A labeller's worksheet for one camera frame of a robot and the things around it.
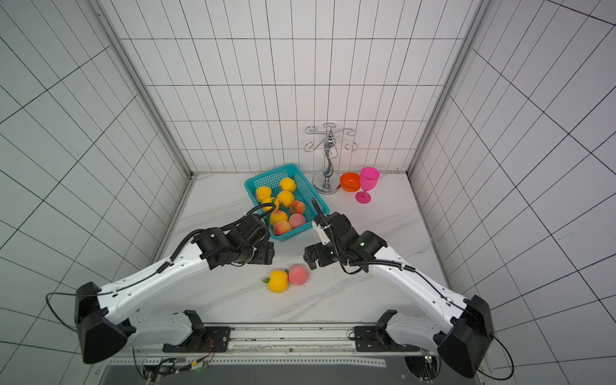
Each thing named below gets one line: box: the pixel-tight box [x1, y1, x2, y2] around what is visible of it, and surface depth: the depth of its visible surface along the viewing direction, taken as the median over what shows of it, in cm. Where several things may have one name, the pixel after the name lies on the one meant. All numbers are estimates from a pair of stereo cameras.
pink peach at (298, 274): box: [288, 264, 309, 286], surface depth 83 cm
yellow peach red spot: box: [277, 190, 295, 208], surface depth 106 cm
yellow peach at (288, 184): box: [279, 177, 296, 193], surface depth 111 cm
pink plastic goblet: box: [355, 166, 380, 205], surface depth 102 cm
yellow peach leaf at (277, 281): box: [262, 269, 288, 294], surface depth 82 cm
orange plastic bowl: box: [340, 171, 361, 193], surface depth 115 cm
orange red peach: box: [288, 200, 306, 215], surface depth 101 cm
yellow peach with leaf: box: [255, 186, 275, 204], surface depth 105 cm
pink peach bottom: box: [288, 212, 307, 229], surface depth 99 cm
